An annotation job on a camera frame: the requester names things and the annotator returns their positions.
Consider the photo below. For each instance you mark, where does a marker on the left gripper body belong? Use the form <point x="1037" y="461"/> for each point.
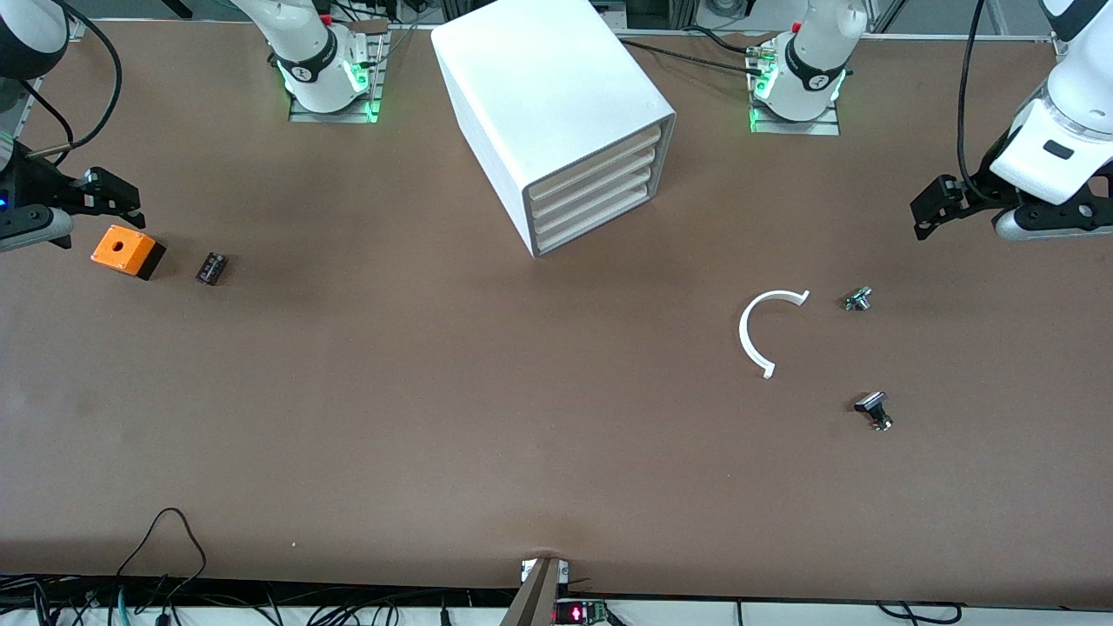
<point x="976" y="193"/>

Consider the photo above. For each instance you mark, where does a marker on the wooden post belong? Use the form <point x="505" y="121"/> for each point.
<point x="535" y="600"/>

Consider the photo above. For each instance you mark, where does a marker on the black silver switch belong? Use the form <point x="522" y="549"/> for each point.
<point x="871" y="402"/>

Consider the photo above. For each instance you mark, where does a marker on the white lowest cabinet drawer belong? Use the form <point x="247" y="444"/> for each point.
<point x="591" y="221"/>

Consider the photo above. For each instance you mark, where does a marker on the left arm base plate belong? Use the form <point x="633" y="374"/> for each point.
<point x="796" y="127"/>

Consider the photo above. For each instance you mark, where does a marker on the orange box black base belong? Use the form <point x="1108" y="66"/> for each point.
<point x="122" y="245"/>

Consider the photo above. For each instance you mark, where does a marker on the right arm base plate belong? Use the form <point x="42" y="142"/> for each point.
<point x="335" y="116"/>

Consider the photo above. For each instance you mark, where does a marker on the small silver green knob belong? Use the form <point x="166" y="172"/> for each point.
<point x="857" y="301"/>

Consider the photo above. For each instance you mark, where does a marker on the circuit board red light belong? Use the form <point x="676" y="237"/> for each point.
<point x="578" y="614"/>

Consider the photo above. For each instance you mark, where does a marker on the white curved plastic arc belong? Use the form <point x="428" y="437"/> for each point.
<point x="743" y="335"/>

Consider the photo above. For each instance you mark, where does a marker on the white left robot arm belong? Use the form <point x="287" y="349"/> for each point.
<point x="813" y="52"/>

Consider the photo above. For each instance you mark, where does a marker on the small black terminal block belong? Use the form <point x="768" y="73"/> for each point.
<point x="211" y="268"/>

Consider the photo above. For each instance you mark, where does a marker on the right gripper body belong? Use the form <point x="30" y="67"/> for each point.
<point x="36" y="185"/>

